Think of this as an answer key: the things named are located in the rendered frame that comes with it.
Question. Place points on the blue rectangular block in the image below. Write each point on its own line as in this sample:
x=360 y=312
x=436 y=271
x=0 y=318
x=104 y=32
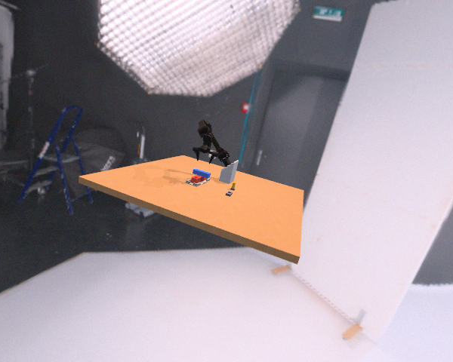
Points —
x=201 y=173

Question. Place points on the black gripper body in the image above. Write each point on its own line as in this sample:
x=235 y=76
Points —
x=214 y=153

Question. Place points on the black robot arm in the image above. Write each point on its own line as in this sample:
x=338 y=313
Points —
x=205 y=131

